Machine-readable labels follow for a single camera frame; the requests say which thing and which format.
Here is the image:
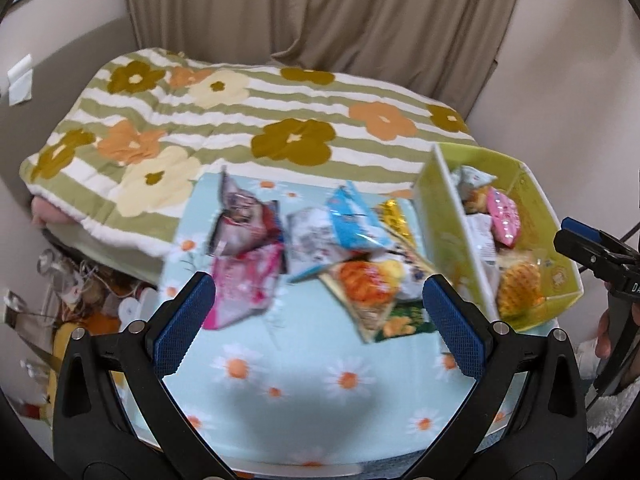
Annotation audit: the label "green snack packet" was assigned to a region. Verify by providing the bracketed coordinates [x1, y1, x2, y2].
[375, 305, 438, 343]

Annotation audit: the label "pale blue white snack packet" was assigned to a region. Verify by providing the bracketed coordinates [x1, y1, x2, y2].
[450, 166, 496, 196]

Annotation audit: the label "pink snack packet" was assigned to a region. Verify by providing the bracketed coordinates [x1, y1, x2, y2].
[487, 187, 522, 248]
[202, 242, 288, 331]

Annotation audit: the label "floral striped blanket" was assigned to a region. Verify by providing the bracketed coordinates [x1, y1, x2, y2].
[19, 49, 481, 273]

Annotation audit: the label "person's right hand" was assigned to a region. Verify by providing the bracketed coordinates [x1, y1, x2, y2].
[596, 307, 614, 359]

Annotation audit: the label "white black print snack packet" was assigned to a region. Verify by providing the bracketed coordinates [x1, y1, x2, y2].
[387, 245, 436, 301]

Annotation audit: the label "beige curtain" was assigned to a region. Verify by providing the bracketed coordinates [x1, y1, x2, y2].
[124, 0, 528, 116]

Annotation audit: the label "white grey snack packet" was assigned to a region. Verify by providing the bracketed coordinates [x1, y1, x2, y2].
[285, 207, 341, 283]

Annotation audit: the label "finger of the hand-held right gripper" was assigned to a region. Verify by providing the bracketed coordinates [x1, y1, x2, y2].
[560, 217, 640, 267]
[553, 230, 625, 282]

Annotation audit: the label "shiny metal object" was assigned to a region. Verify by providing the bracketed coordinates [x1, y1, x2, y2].
[2, 287, 56, 366]

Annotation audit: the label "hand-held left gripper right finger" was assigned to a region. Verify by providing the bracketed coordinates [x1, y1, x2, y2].
[405, 272, 588, 480]

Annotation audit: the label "yellow snack packet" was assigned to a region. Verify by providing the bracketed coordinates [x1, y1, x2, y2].
[375, 199, 418, 251]

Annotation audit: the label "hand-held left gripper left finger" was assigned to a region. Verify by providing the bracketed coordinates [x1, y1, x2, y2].
[52, 271, 236, 480]

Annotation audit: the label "light blue snack packet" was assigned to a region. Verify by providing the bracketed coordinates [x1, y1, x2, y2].
[325, 182, 396, 253]

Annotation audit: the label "grey cat print snack packet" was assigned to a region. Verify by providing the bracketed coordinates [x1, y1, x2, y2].
[207, 167, 283, 258]

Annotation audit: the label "clear glassware clutter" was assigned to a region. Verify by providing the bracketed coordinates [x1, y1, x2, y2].
[37, 250, 96, 311]

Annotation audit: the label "daisy print tablecloth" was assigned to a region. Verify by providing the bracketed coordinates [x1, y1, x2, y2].
[112, 170, 566, 466]

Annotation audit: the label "cream orange snack packet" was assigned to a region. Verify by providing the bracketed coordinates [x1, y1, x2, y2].
[495, 250, 546, 318]

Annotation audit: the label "orange brown snack packet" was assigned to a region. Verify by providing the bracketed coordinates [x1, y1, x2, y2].
[462, 186, 493, 216]

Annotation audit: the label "white text snack packet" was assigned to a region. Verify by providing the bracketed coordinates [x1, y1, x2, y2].
[467, 212, 501, 268]

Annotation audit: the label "white round containers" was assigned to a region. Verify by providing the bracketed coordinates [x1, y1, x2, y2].
[102, 285, 161, 326]

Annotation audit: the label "white fluffy cloth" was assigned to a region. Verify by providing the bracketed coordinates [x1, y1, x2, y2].
[580, 340, 640, 456]

